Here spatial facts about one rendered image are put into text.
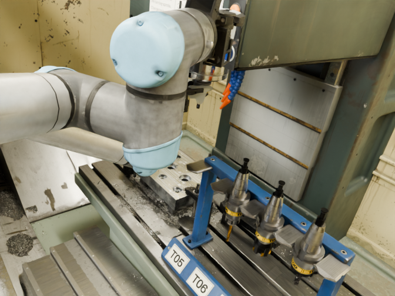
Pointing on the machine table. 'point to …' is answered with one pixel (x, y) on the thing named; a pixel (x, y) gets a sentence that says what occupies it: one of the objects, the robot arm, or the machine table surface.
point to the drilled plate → (166, 193)
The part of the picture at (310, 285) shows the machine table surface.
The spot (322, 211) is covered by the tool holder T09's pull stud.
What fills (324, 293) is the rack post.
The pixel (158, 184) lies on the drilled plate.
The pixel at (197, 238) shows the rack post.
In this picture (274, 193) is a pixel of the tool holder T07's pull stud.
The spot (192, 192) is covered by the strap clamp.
